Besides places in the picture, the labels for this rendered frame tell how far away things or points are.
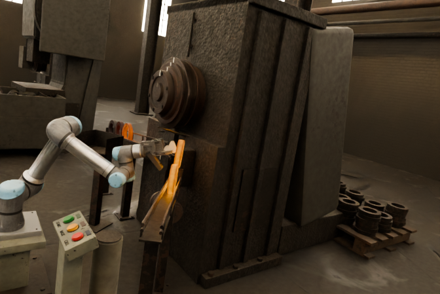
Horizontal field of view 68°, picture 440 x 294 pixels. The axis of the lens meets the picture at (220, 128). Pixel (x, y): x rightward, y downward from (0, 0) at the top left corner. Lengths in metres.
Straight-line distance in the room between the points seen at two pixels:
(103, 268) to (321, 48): 1.82
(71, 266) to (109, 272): 0.19
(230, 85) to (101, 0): 3.17
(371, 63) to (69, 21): 6.25
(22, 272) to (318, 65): 2.13
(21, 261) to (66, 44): 3.06
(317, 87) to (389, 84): 5.66
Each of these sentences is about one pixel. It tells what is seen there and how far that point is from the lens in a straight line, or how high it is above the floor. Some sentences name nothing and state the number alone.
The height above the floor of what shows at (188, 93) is 1.14.
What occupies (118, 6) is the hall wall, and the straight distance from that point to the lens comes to 12.72.
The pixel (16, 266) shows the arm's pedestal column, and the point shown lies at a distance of 2.10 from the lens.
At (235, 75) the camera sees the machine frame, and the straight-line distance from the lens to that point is 1.87.
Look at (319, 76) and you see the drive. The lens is 2.36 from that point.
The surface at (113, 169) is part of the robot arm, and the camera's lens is 1.71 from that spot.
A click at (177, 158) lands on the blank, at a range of 1.71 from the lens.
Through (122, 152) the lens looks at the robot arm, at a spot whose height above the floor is 0.80.
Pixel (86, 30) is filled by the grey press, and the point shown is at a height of 1.61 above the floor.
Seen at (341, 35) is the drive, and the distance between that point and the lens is 2.52.
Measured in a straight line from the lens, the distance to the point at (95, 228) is 2.74.
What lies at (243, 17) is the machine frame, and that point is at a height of 1.61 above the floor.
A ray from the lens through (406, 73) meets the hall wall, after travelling 7.85.
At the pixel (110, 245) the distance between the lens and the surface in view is 1.50.
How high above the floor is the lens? 1.25
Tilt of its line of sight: 8 degrees down
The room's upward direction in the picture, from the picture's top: 9 degrees clockwise
